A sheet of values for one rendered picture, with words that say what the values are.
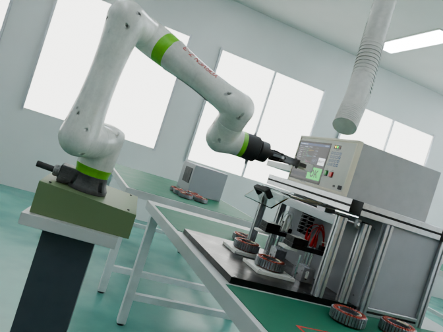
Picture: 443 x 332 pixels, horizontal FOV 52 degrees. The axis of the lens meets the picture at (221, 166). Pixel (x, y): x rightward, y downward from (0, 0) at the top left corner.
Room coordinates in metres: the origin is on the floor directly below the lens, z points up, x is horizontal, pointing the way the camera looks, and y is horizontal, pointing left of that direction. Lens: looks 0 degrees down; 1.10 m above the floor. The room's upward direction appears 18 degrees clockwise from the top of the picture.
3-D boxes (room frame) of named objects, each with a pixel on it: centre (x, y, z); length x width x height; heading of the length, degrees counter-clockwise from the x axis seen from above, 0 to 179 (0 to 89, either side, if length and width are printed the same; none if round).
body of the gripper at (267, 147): (1.67, -0.15, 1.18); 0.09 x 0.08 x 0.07; 109
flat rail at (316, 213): (1.82, -0.33, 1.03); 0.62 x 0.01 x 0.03; 19
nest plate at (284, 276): (1.67, -0.28, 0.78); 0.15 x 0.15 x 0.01; 19
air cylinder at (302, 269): (1.72, -0.42, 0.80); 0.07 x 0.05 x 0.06; 19
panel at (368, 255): (1.87, -0.48, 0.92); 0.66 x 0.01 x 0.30; 19
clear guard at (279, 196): (1.62, -0.30, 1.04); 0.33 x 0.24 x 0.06; 109
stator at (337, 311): (1.39, -0.51, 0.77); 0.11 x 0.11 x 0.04
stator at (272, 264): (1.67, -0.28, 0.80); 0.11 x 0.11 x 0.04
